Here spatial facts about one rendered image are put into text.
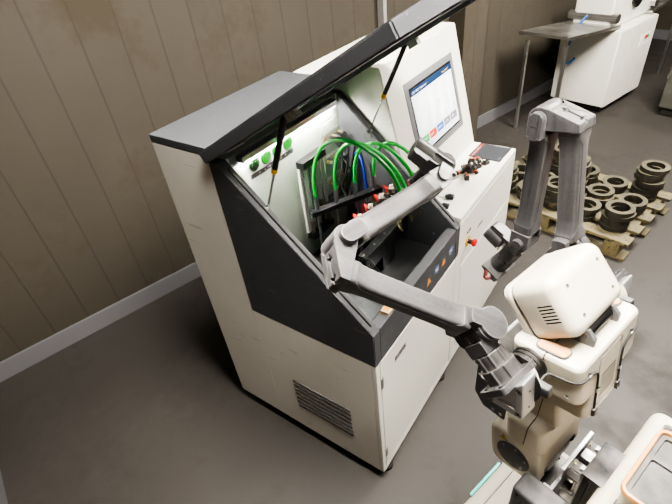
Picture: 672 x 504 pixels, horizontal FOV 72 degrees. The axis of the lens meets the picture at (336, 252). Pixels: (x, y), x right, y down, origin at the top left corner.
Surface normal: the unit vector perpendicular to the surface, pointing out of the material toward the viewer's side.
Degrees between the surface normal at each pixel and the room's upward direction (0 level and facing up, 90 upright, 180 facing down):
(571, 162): 89
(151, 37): 90
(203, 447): 0
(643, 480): 0
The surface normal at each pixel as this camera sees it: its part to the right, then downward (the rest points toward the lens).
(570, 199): -0.73, 0.47
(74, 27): 0.64, 0.42
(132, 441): -0.11, -0.79
